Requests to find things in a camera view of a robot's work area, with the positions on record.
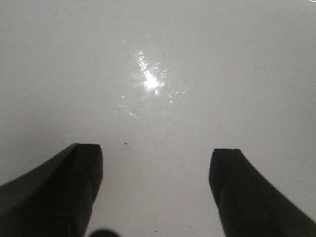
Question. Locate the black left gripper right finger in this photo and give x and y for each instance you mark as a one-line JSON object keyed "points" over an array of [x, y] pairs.
{"points": [[248, 204]]}

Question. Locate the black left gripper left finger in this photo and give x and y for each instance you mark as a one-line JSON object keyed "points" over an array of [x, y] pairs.
{"points": [[56, 198]]}

